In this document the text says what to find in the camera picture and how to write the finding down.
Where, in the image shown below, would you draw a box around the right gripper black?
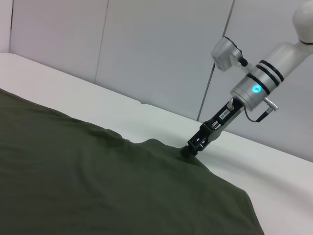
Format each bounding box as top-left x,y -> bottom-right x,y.
180,97 -> 245,159

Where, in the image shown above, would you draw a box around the dark green t-shirt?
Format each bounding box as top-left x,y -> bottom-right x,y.
0,88 -> 265,235

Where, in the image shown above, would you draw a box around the grey right gripper cable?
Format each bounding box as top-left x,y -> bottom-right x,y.
241,96 -> 280,122

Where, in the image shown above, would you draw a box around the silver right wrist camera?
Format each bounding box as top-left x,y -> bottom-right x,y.
211,36 -> 250,72

